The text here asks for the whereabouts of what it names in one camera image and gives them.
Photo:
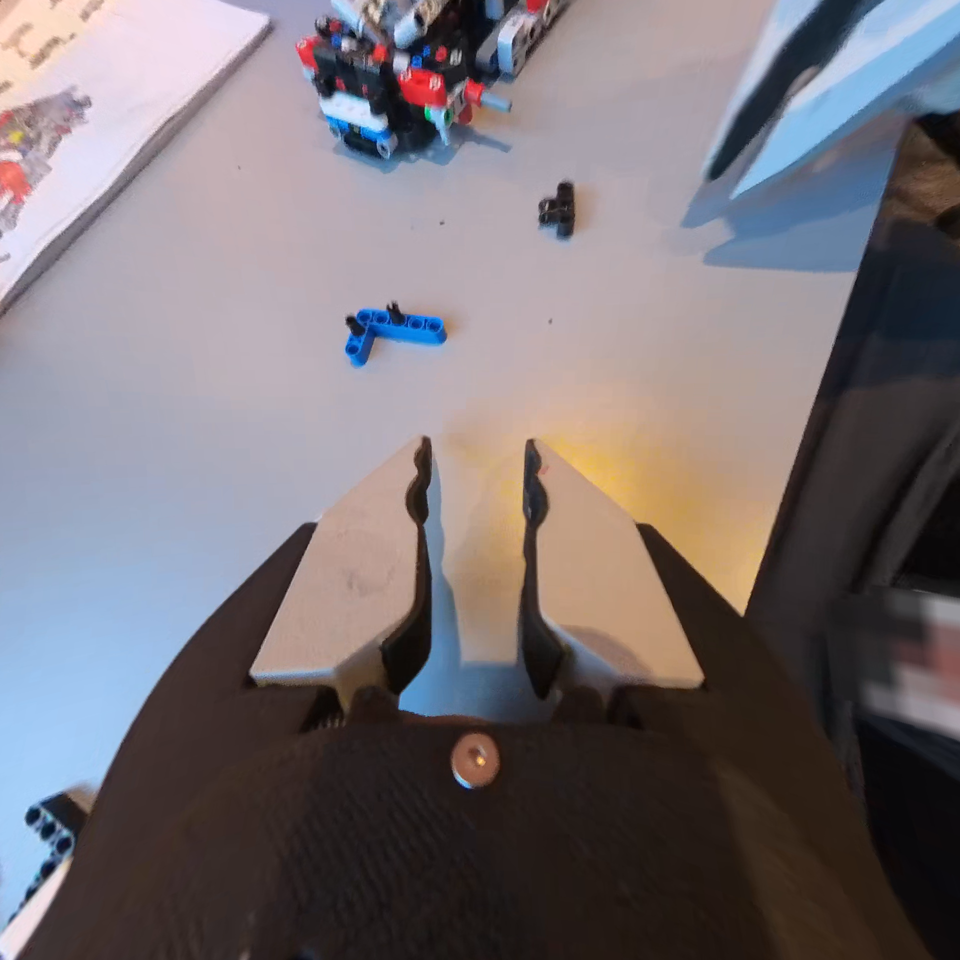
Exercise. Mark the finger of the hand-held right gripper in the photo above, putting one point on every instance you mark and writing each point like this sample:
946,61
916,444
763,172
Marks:
862,97
750,90

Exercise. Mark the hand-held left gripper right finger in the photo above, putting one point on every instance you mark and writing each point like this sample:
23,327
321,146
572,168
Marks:
615,600

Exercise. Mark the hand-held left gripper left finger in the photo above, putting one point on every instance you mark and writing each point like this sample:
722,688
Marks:
345,592

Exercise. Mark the blue angled beam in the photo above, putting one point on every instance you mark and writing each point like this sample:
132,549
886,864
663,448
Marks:
412,330

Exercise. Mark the brick car chassis model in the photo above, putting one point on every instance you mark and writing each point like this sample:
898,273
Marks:
390,82

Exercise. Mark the black angled connector piece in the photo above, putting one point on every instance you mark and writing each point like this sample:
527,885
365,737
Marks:
559,210

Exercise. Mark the black angled beam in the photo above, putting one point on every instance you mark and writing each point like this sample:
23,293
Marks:
49,825

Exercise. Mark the building instruction booklet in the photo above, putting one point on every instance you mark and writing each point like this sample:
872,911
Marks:
135,90

